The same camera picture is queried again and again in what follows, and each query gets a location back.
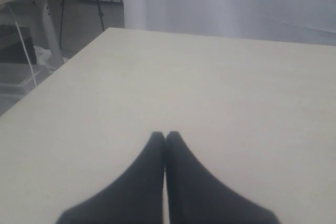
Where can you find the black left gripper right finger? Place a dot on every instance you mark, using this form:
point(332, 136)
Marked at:
point(197, 196)

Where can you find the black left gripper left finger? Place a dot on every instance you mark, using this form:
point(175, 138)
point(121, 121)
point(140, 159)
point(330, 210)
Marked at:
point(134, 197)

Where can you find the grey flat case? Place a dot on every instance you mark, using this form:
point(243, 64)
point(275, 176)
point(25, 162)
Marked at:
point(17, 79)

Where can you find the dark box under desk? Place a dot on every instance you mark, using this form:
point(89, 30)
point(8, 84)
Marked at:
point(12, 50)

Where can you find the white backdrop curtain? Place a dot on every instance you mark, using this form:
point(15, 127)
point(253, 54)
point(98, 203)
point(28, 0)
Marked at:
point(303, 21)

